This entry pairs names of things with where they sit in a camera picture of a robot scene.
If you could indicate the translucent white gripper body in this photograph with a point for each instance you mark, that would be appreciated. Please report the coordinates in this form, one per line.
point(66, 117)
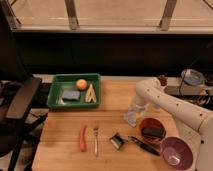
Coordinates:
point(139, 106)

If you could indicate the light blue towel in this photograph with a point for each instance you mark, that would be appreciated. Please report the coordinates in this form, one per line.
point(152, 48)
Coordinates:
point(131, 117)

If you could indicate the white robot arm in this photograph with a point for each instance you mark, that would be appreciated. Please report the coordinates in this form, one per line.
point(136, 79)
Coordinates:
point(198, 118)

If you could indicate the green plastic tray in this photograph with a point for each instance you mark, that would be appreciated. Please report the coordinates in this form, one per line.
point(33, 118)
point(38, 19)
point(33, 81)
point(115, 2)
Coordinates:
point(63, 82)

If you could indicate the orange bowl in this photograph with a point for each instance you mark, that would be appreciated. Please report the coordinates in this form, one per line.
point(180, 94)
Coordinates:
point(151, 122)

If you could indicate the brown pine cone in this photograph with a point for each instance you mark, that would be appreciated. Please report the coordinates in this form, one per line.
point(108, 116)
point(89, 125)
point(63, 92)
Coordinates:
point(163, 80)

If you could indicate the dark block in bowl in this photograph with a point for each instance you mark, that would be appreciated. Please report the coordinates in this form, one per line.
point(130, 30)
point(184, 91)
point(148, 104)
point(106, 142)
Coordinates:
point(154, 132)

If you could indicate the metal black peeler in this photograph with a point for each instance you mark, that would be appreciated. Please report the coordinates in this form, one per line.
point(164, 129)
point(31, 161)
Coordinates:
point(117, 141)

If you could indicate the silver fork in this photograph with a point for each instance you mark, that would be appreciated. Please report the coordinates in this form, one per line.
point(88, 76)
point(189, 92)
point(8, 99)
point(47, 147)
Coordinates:
point(95, 131)

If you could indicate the grey round dish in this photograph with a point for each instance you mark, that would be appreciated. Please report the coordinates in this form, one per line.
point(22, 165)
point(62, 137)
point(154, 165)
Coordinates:
point(192, 77)

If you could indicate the yellow red apple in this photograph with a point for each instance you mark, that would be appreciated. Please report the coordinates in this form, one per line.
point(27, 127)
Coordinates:
point(81, 84)

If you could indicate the purple bowl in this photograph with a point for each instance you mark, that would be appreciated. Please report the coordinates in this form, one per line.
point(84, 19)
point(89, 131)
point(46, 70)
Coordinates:
point(176, 153)

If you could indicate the blue sponge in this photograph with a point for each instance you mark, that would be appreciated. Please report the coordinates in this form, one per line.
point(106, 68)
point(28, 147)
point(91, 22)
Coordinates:
point(70, 95)

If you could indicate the orange carrot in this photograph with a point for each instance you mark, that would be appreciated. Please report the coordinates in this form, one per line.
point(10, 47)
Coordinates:
point(82, 142)

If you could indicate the black office chair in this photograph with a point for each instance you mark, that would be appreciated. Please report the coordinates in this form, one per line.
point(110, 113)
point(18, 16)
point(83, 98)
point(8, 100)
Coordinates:
point(18, 89)

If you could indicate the black handled tool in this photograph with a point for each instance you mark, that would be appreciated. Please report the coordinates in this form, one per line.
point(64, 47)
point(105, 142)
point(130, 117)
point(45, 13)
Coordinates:
point(143, 145)

